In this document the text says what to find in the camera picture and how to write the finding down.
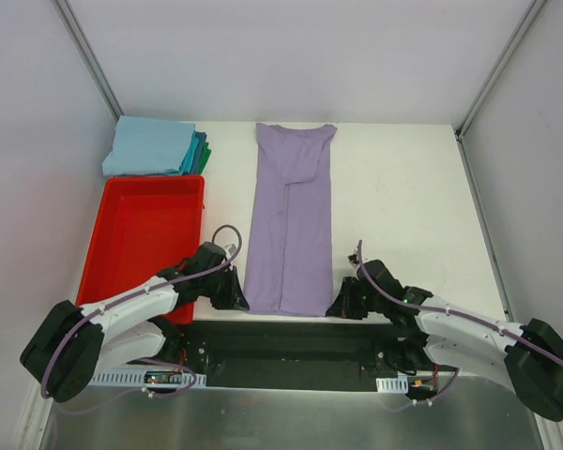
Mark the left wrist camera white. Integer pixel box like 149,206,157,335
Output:
223,244,237,258

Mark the aluminium rail front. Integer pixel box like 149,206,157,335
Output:
39,330,548,376

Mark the aluminium frame post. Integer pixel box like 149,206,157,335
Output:
455,0,549,142
52,0,123,120

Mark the left aluminium frame post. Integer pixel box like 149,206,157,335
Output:
52,0,123,120

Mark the teal folded shirt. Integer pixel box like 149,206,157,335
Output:
179,131,205,175

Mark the right white cable duct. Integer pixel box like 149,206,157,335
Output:
375,376,409,395

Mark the white cable duct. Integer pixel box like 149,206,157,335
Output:
88,368,206,390
375,376,409,395

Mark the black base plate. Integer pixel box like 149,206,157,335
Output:
157,321,434,392

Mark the dark blue folded shirt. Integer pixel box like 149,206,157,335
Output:
185,131,210,175

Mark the red plastic bin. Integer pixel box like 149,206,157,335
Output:
75,175,205,307

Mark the left white cable duct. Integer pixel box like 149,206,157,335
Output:
88,368,206,390

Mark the light blue folded shirt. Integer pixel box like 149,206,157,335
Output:
102,115,196,177

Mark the right aluminium frame post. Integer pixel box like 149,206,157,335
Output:
455,0,549,142

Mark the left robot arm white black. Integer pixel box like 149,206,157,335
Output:
20,242,243,403

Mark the green folded shirt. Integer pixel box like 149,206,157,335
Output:
193,142,212,175

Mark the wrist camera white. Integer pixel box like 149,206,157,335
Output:
223,244,237,258
348,250,361,268

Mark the right table edge rail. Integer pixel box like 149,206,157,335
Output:
455,133,514,322

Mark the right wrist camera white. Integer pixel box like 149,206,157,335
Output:
348,250,361,268

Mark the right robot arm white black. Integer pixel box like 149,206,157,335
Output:
327,260,563,422

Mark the purple t shirt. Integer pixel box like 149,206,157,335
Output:
244,123,337,317

